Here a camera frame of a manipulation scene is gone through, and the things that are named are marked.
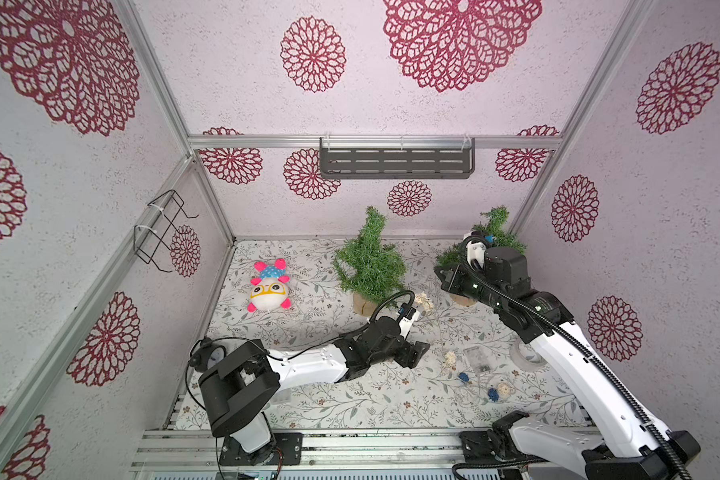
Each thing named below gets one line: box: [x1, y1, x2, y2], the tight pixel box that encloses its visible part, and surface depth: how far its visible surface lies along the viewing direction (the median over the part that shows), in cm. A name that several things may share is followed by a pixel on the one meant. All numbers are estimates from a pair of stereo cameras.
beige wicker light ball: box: [444, 351, 457, 370], surface depth 87 cm
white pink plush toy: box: [248, 258, 292, 313], surface depth 99 cm
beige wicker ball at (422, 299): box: [414, 291, 435, 316], surface depth 78 cm
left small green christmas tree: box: [333, 206, 407, 316], surface depth 82 cm
